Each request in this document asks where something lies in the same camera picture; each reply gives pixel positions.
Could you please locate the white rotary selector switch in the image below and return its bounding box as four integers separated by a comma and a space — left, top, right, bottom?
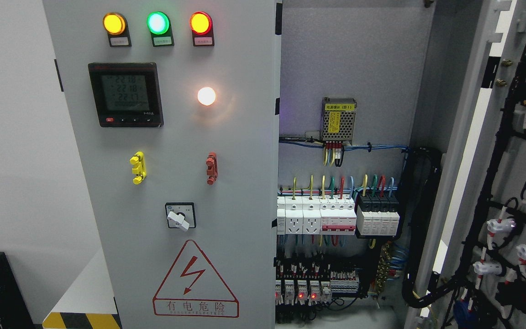
164, 202, 196, 232

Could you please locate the yellow indicator light left door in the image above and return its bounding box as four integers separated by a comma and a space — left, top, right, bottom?
103, 12, 132, 47

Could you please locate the black cable bundle right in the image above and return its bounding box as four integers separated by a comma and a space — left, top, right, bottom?
401, 146, 460, 308

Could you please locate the metal mesh power supply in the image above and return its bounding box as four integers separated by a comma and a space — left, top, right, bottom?
320, 96, 357, 142

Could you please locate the yellow black hazard tape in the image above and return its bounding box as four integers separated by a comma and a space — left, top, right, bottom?
42, 312, 122, 329

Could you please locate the green indicator light left door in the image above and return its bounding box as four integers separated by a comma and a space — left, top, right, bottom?
147, 12, 174, 47

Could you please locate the grey cabinet door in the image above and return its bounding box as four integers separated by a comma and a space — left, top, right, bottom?
42, 0, 280, 329
403, 0, 526, 329

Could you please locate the brass ground terminal bar right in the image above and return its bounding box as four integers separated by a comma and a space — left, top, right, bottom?
372, 241, 392, 295

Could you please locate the white socket breaker row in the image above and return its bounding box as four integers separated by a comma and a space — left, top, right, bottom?
276, 196, 357, 235

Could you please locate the black digital power meter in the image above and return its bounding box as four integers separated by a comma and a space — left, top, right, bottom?
88, 62, 163, 127

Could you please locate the red terminal clip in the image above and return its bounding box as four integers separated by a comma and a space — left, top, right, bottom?
206, 152, 218, 186

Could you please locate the red indicator light left door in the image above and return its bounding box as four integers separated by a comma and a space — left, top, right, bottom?
189, 12, 215, 47

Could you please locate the relay row with red leds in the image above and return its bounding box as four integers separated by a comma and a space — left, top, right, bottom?
275, 279, 332, 306

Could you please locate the white indicator light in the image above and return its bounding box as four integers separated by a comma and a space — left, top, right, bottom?
197, 87, 216, 106

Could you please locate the red electric hazard sticker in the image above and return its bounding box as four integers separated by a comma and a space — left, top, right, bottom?
153, 239, 239, 318

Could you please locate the black surge protector block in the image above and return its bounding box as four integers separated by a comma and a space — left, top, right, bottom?
355, 193, 402, 240

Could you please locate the yellow terminal clip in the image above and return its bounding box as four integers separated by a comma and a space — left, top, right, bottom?
129, 151, 147, 185

